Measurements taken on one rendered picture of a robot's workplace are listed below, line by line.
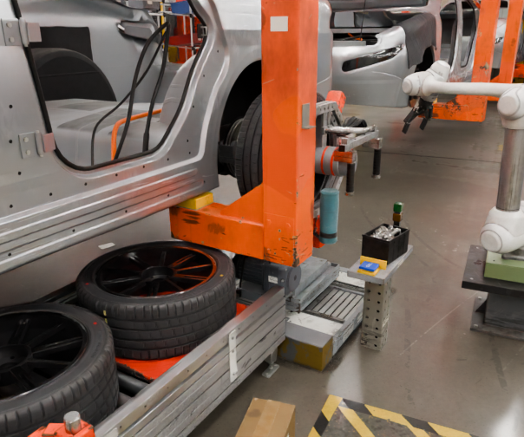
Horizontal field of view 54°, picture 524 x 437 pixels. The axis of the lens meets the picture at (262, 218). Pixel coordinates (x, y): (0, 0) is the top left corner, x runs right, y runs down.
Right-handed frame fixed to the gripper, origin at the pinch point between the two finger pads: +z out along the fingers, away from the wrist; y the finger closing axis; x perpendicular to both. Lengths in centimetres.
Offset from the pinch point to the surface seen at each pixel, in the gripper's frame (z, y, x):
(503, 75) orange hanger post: 138, 422, 209
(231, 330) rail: 13, -151, -72
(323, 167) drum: -4, -76, -17
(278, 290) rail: 22, -119, -57
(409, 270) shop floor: 83, 4, -39
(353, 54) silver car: 55, 104, 171
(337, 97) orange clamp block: -24, -56, 8
